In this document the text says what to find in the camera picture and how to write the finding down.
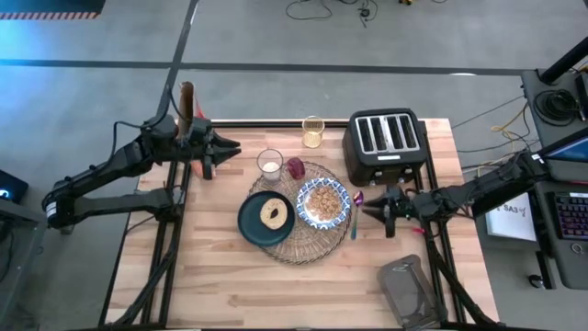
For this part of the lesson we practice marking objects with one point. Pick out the cereal loops heap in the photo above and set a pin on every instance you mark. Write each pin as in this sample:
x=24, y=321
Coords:
x=324, y=202

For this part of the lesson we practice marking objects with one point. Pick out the clear plastic container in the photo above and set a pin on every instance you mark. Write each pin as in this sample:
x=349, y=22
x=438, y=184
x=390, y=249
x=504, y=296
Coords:
x=413, y=289

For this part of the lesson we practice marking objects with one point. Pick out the cereal box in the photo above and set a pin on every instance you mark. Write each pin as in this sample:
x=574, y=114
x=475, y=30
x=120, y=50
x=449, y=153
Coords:
x=186, y=99

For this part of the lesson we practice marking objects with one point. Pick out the red apple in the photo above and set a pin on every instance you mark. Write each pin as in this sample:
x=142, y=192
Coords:
x=296, y=168

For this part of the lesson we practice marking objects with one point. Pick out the white paper sheet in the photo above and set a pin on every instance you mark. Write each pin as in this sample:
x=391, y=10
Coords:
x=510, y=220

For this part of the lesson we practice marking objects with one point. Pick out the grey metal stand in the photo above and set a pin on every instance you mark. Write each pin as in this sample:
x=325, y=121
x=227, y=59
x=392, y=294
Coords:
x=27, y=220

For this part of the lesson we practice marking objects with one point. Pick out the black computer mouse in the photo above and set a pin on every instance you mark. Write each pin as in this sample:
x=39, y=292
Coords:
x=536, y=281

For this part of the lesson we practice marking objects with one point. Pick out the dark teal plate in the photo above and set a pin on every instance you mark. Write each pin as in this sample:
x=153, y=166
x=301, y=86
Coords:
x=255, y=230

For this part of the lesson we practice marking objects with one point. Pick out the black four-slot toaster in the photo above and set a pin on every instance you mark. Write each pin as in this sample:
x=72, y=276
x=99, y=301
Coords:
x=386, y=161

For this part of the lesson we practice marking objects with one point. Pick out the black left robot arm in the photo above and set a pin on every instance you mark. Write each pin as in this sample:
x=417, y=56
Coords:
x=92, y=174

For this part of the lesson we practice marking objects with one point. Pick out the clear glass with white filling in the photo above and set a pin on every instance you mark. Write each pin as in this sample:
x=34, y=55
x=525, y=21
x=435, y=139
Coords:
x=270, y=167

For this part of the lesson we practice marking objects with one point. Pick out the blue white patterned bowl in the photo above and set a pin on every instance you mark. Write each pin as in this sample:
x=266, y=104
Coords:
x=301, y=204

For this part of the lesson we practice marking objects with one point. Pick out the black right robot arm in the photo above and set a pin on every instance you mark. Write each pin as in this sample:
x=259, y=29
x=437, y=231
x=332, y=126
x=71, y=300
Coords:
x=487, y=188

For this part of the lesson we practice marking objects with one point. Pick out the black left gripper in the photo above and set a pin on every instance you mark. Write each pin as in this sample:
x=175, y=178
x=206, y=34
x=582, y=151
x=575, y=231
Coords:
x=197, y=138

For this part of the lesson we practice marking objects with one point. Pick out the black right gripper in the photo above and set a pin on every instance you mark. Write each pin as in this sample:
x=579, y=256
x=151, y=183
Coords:
x=411, y=204

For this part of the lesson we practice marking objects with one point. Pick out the iridescent spoon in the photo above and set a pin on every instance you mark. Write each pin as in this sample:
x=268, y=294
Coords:
x=358, y=198

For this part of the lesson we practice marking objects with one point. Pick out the grey laptop with lit keyboard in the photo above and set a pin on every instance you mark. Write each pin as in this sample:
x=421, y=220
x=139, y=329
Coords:
x=572, y=213

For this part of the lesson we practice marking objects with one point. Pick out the grey side desk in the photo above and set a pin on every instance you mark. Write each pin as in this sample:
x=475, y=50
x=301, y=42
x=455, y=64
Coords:
x=528, y=83

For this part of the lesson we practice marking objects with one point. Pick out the black metal table frame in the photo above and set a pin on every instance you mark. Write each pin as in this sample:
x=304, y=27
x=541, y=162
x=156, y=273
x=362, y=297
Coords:
x=275, y=123

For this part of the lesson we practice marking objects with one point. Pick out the bagel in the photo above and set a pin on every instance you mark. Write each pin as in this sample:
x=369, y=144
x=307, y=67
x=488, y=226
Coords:
x=268, y=220

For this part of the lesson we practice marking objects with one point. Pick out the black pole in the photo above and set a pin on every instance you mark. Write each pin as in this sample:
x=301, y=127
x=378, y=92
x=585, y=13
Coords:
x=565, y=60

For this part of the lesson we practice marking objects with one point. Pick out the black device with blue light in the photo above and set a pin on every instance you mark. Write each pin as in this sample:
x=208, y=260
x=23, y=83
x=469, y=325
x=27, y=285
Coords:
x=11, y=186

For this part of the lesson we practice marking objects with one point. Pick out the dark mat with hazard stripe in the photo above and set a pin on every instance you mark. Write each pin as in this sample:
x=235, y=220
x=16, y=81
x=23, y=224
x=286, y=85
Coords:
x=46, y=5

